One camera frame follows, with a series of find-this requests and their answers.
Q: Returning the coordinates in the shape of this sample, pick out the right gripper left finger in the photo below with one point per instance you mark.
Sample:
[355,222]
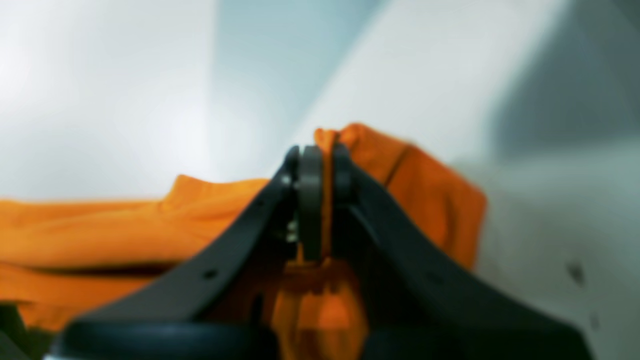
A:
[211,307]

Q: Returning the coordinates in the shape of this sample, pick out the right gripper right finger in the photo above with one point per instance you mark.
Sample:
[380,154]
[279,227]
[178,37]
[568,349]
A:
[421,305]

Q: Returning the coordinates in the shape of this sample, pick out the orange t-shirt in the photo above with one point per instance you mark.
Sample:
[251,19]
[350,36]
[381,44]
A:
[59,260]

